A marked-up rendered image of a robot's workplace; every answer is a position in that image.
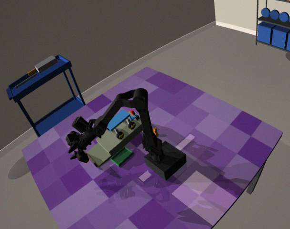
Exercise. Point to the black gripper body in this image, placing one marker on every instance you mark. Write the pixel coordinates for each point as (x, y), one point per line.
(81, 156)

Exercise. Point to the green tray floor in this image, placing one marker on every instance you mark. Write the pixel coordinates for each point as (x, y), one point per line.
(121, 156)

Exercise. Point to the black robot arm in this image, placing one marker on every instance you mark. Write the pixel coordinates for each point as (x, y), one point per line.
(140, 102)

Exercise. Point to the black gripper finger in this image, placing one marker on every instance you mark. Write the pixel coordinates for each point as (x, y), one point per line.
(72, 149)
(74, 155)

